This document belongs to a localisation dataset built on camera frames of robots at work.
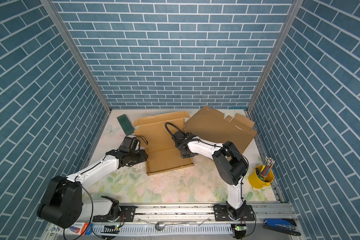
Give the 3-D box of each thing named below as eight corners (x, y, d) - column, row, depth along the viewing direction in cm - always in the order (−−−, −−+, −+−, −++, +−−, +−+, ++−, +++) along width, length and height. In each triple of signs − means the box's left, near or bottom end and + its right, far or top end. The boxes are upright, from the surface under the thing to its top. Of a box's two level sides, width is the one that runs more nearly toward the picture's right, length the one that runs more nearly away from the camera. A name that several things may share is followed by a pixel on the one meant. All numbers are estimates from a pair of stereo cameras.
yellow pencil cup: (250, 189, 83) (258, 182, 74) (245, 173, 89) (252, 165, 80) (267, 190, 83) (278, 182, 74) (262, 173, 89) (271, 165, 80)
